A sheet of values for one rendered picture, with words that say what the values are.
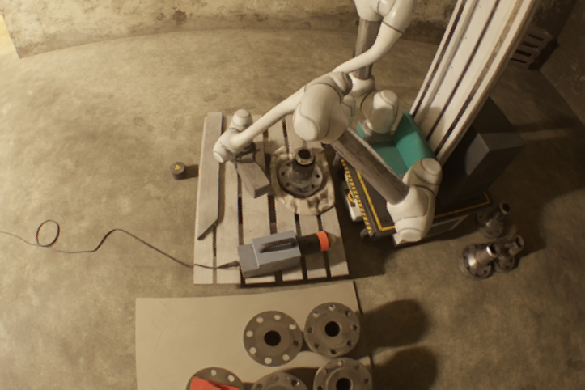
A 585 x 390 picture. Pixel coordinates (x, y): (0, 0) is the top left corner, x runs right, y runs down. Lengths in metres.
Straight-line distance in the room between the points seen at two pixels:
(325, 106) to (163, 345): 1.39
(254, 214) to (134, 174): 0.94
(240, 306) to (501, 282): 1.73
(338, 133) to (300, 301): 0.97
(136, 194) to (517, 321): 2.72
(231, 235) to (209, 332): 0.54
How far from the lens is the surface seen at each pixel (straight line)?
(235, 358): 1.62
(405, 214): 1.22
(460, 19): 1.40
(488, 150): 1.49
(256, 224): 1.66
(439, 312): 1.95
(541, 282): 2.65
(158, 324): 1.72
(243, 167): 1.70
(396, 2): 1.31
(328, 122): 0.99
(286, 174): 1.79
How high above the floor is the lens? 1.63
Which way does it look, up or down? 52 degrees down
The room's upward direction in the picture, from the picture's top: 9 degrees clockwise
